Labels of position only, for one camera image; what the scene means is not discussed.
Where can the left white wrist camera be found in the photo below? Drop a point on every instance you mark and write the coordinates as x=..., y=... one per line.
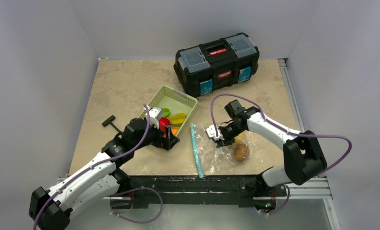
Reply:
x=153, y=115

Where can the light green perforated plastic basket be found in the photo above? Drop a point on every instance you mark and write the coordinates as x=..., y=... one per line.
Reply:
x=176, y=102

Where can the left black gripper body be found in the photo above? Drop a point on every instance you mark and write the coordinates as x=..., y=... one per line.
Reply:
x=154, y=137

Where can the yellow fake fruit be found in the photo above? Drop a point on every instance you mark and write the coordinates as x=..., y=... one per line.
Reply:
x=178, y=119

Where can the brown fake potato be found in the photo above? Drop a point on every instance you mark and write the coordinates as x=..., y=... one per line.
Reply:
x=241, y=152

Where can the red fake apple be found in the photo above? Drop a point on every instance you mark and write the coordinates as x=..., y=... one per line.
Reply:
x=163, y=122

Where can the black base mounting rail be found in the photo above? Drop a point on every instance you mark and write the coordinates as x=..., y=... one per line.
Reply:
x=241, y=190

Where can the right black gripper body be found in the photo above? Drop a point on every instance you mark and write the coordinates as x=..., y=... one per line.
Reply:
x=227, y=139

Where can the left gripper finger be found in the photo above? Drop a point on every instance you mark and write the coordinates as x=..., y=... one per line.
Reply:
x=167, y=131
x=170, y=142

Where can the red yellow fake peach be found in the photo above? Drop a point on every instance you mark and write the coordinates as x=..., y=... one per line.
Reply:
x=174, y=131

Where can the green fake fruit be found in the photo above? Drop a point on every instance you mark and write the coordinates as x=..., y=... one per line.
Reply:
x=165, y=112

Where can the black T-handle tool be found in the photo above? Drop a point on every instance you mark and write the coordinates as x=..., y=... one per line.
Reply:
x=109, y=121

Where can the clear zip bag blue seal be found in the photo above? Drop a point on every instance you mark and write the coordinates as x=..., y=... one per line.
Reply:
x=211, y=160

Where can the yellow fake lemon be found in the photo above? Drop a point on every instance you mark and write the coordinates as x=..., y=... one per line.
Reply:
x=240, y=139

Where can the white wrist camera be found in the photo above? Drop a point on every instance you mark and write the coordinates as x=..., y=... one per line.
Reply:
x=214, y=133
x=153, y=115

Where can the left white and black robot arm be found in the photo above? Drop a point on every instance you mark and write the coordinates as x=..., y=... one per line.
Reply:
x=55, y=207

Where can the black toolbox with clear lids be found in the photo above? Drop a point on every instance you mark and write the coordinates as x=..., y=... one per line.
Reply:
x=224, y=62

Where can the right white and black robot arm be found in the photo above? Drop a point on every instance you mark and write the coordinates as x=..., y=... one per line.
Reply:
x=303, y=157

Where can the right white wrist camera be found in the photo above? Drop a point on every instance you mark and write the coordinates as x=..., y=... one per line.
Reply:
x=214, y=133

